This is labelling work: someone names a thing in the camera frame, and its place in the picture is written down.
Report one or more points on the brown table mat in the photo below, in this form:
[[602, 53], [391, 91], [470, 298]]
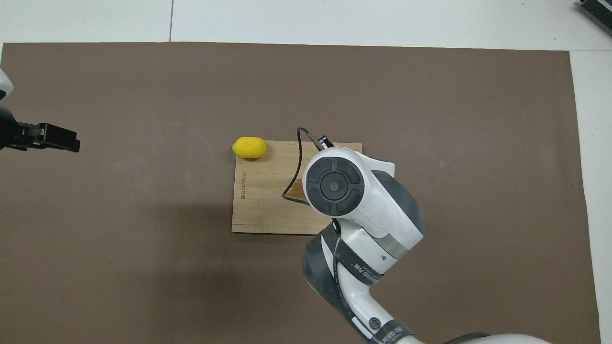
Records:
[[143, 267]]

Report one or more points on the yellow lemon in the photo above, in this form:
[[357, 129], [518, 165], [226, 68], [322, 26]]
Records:
[[249, 147]]

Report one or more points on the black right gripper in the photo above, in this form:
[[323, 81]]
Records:
[[326, 142]]

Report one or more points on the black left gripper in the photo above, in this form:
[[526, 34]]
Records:
[[12, 134]]

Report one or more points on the wooden cutting board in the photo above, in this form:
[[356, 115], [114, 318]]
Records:
[[263, 200]]

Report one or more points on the grey ribbed device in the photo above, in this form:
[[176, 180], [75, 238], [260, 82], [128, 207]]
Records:
[[597, 12]]

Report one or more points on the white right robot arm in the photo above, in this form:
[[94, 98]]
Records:
[[363, 215]]

